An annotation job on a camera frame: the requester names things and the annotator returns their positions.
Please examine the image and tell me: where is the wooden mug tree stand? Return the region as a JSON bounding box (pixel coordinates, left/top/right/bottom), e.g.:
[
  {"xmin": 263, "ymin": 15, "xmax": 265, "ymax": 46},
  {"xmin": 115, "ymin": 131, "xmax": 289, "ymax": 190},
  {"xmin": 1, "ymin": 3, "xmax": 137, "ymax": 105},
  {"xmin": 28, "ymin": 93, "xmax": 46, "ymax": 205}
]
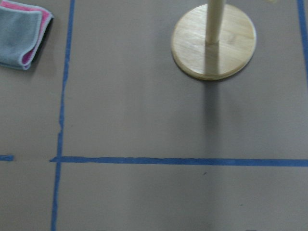
[{"xmin": 171, "ymin": 0, "xmax": 257, "ymax": 81}]

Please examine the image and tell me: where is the folded grey pink cloth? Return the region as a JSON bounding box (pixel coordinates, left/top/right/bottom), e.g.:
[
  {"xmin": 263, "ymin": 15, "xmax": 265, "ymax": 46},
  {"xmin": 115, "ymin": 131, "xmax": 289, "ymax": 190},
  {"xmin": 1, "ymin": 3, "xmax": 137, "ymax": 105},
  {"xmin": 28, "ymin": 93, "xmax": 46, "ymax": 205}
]
[{"xmin": 0, "ymin": 0, "xmax": 53, "ymax": 70}]

